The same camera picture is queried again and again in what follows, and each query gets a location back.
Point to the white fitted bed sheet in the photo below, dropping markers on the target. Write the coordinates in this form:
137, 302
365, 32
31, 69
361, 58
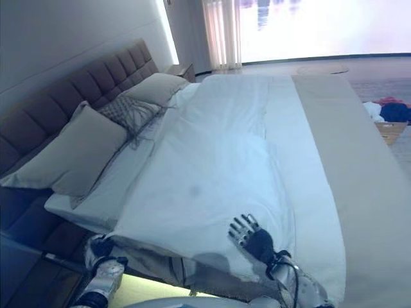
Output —
128, 179

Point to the cream sheer curtain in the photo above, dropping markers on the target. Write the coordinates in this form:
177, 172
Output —
221, 32

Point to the large beige pillow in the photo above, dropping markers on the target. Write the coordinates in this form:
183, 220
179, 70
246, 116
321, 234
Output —
74, 154
157, 86

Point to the cardboard box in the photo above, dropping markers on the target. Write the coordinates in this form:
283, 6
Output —
390, 131

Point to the white duvet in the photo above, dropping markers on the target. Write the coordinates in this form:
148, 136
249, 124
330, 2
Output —
224, 160

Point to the grey robot torso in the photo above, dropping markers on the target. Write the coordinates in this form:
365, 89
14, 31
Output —
192, 301

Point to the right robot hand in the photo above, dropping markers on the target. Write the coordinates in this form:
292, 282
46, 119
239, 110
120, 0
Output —
253, 239

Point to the beige bed runner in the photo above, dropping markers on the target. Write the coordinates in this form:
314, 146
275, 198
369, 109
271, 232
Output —
359, 176

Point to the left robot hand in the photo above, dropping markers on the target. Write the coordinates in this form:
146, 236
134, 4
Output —
99, 250

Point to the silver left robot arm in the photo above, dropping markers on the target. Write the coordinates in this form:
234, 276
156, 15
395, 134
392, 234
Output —
102, 282

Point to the brown tufted headboard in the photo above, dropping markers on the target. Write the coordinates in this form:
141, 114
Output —
64, 90

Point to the brown upholstered bed frame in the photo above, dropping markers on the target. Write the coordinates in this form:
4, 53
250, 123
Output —
41, 224

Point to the woven fringed cushion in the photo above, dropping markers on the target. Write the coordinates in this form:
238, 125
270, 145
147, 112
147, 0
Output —
128, 112

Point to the pile of coloured clothes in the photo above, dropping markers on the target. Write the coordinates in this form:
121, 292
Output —
393, 109

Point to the wooden nightstand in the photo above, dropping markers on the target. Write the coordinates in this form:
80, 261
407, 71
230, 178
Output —
183, 72

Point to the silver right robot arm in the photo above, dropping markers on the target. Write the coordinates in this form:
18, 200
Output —
302, 282

